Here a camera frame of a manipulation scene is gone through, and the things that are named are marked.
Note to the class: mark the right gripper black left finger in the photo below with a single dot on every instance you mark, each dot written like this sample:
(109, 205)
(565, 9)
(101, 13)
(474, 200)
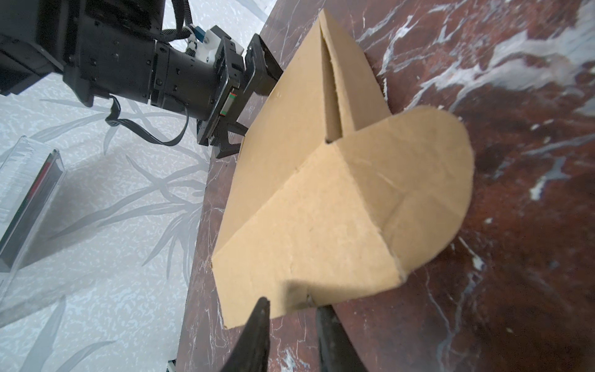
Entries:
(252, 350)

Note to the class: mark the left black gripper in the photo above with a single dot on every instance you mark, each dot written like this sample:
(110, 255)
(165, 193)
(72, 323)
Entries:
(186, 79)

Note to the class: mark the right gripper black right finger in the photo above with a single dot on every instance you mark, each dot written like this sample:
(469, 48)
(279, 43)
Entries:
(336, 351)

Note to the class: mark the brown cardboard box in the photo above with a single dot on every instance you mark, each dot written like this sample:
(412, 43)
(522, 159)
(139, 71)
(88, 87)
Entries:
(334, 197)

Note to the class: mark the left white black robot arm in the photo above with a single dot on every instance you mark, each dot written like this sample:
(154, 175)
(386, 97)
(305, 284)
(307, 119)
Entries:
(120, 49)

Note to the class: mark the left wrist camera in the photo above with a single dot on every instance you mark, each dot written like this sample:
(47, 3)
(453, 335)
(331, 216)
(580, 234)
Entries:
(204, 45)

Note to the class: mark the clear plastic wall bin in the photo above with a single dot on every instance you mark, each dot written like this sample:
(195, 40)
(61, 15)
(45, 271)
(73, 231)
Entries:
(31, 174)

